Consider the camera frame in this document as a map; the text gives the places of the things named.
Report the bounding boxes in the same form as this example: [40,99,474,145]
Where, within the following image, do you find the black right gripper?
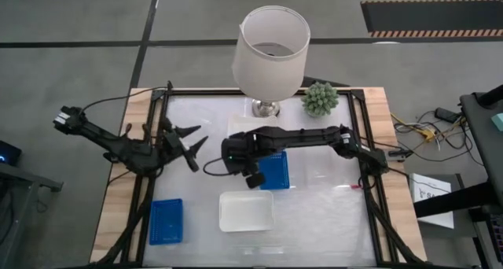
[221,131,269,176]

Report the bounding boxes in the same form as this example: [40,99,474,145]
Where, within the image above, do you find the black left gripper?
[156,117,209,174]

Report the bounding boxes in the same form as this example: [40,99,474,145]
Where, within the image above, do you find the blue perforated plastic basket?
[257,150,291,190]
[149,198,184,246]

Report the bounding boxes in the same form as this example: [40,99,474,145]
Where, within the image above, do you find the white plastic basket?
[218,190,275,233]

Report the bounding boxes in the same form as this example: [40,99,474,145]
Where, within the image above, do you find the white shade table lamp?
[231,5,311,119]

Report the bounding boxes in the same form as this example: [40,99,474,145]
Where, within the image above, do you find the green succulent in patterned pot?
[301,82,340,118]

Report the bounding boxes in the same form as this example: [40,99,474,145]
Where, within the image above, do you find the grey desk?
[0,161,64,258]

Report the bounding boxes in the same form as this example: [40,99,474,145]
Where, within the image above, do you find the black device with blue light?
[0,139,23,167]

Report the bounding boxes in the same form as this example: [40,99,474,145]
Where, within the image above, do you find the white paper sheet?
[408,172,456,230]

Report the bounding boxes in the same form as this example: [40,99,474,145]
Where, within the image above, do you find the black power adapter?
[434,107,461,124]

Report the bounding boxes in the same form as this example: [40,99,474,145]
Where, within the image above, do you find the black hazard striped floor mat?
[360,0,503,39]

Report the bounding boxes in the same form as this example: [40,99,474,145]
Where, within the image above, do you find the grey cart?
[413,83,503,269]

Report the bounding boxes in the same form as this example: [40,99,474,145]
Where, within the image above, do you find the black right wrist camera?
[245,172,266,190]

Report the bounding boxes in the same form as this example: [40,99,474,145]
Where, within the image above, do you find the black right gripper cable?
[203,157,229,178]

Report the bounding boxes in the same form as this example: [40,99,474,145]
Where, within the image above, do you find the black metal table frame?
[92,87,428,269]

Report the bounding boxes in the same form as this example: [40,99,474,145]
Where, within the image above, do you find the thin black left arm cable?
[80,80,174,116]

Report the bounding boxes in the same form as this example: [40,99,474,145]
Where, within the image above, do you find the black cable bundle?
[96,173,158,267]
[359,174,424,267]

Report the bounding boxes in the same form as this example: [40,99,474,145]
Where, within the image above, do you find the tangled floor cables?
[390,109,471,163]

